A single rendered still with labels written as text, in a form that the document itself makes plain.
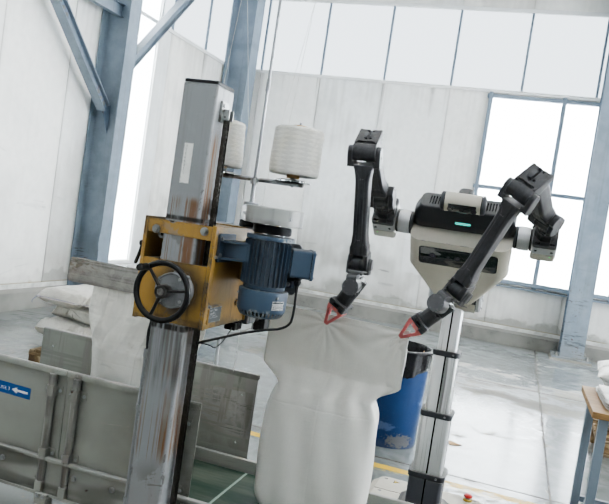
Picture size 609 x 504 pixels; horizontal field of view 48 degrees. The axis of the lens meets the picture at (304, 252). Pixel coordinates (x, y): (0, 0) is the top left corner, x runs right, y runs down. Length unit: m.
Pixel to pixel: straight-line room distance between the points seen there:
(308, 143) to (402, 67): 8.66
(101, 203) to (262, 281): 6.28
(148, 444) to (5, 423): 0.77
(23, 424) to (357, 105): 8.71
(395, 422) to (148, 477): 2.61
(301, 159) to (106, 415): 1.13
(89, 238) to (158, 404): 6.24
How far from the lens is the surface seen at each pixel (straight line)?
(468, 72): 10.67
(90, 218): 8.33
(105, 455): 2.62
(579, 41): 10.74
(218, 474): 2.80
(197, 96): 2.12
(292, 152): 2.18
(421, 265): 2.74
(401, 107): 10.66
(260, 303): 2.06
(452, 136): 10.48
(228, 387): 2.92
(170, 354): 2.14
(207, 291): 2.06
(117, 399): 2.54
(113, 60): 8.43
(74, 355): 3.27
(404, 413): 4.62
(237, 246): 2.10
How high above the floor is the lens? 1.41
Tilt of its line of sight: 3 degrees down
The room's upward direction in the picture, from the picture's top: 8 degrees clockwise
